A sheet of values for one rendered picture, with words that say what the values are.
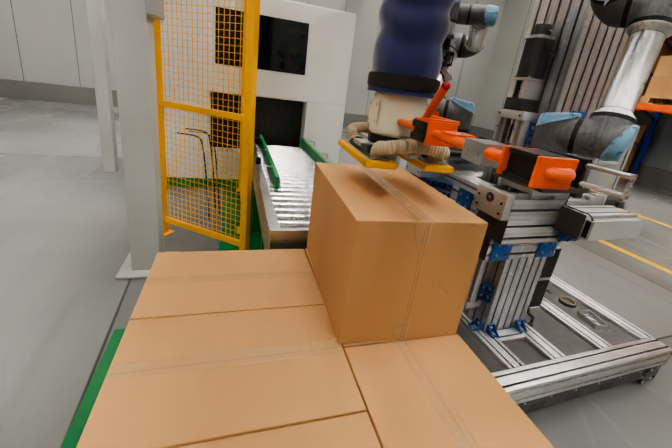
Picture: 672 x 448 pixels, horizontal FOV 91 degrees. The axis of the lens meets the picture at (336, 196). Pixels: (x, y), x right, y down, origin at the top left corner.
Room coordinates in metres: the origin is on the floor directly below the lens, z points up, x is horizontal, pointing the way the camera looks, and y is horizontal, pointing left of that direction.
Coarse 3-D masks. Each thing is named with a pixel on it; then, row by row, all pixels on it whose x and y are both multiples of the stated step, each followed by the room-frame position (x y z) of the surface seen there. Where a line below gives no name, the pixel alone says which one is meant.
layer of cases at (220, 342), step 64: (192, 256) 1.16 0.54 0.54; (256, 256) 1.22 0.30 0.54; (192, 320) 0.81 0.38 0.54; (256, 320) 0.85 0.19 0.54; (320, 320) 0.88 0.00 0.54; (128, 384) 0.58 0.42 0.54; (192, 384) 0.60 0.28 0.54; (256, 384) 0.62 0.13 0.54; (320, 384) 0.65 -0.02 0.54; (384, 384) 0.67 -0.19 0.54; (448, 384) 0.70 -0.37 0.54
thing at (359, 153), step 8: (344, 144) 1.17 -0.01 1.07; (352, 144) 1.15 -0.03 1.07; (352, 152) 1.06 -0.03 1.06; (360, 152) 1.03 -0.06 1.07; (368, 152) 1.03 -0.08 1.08; (360, 160) 0.97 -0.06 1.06; (368, 160) 0.95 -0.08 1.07; (376, 160) 0.96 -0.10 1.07; (384, 160) 0.97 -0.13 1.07; (384, 168) 0.95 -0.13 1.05; (392, 168) 0.95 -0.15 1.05
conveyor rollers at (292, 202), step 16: (256, 144) 3.47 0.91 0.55; (288, 160) 2.95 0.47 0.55; (304, 160) 3.08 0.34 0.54; (288, 176) 2.49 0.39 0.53; (304, 176) 2.53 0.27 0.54; (272, 192) 2.03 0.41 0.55; (288, 192) 2.13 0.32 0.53; (304, 192) 2.17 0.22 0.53; (288, 208) 1.79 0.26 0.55; (304, 208) 1.82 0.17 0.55; (288, 224) 1.60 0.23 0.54; (304, 224) 1.62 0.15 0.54
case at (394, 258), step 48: (336, 192) 1.00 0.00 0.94; (384, 192) 1.06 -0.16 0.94; (432, 192) 1.14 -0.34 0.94; (336, 240) 0.93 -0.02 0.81; (384, 240) 0.81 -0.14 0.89; (432, 240) 0.85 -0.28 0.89; (480, 240) 0.89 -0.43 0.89; (336, 288) 0.87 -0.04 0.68; (384, 288) 0.82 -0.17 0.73; (432, 288) 0.86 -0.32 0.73; (336, 336) 0.81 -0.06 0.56; (384, 336) 0.83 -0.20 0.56; (432, 336) 0.87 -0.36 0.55
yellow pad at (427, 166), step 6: (402, 156) 1.14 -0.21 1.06; (420, 156) 1.09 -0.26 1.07; (426, 156) 1.08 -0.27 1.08; (414, 162) 1.05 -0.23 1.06; (420, 162) 1.02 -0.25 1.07; (426, 162) 1.01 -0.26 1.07; (432, 162) 1.02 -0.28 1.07; (438, 162) 1.03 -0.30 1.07; (420, 168) 1.01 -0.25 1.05; (426, 168) 0.98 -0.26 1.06; (432, 168) 0.99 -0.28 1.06; (438, 168) 0.99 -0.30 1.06; (444, 168) 1.00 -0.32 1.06; (450, 168) 1.00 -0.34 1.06
